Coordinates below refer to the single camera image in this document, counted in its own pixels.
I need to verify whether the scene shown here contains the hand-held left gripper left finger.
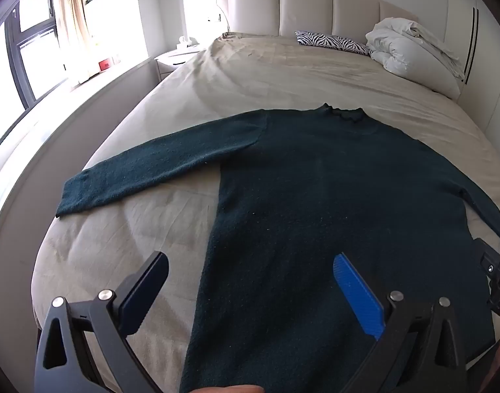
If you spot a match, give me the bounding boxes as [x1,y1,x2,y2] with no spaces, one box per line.
[34,251,169,393]

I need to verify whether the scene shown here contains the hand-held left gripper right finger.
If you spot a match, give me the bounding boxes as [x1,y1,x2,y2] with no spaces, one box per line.
[334,253,468,393]

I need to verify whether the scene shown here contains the dark teal knit sweater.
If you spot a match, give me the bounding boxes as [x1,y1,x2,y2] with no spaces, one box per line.
[55,103,500,393]

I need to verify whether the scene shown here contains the white bedside ledge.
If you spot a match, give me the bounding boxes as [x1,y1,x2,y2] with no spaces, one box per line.
[0,55,161,265]

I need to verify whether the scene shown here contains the white wardrobe with black strips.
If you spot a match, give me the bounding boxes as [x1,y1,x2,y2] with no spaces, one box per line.
[444,0,500,140]

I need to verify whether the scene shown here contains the white folded duvet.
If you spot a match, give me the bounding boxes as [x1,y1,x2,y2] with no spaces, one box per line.
[365,17,468,100]

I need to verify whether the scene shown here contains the bed with beige sheet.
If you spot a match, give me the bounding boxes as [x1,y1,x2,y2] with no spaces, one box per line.
[31,32,500,393]

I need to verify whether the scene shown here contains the white nightstand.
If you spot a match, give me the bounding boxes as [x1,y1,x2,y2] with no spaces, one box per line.
[155,46,206,82]

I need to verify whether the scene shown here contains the zebra print pillow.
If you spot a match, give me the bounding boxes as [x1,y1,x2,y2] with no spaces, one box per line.
[295,30,371,57]

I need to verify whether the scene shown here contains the white tissue box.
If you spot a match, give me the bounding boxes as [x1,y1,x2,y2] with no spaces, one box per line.
[177,35,201,52]

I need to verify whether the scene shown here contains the black framed window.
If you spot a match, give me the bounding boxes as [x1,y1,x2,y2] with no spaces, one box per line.
[0,0,70,112]

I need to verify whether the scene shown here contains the beige curtain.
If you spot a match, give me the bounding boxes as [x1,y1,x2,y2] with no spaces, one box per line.
[54,0,92,80]

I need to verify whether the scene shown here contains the cream upholstered headboard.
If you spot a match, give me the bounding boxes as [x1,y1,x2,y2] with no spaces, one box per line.
[216,0,423,38]

